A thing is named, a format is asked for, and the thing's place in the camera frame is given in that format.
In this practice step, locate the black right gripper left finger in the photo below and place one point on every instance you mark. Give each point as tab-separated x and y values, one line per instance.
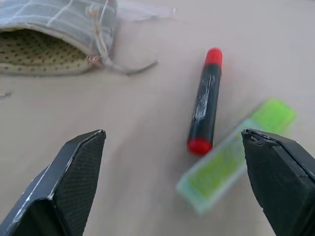
61	184

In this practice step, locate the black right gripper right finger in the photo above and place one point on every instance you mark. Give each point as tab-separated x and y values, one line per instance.
283	184

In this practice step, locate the green clear plastic case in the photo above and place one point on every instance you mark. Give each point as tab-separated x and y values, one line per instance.
216	172

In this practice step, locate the black marker with red caps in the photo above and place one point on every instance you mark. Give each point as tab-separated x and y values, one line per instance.
205	103

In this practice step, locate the light blue fabric pouch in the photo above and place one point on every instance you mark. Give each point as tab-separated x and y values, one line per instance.
49	19

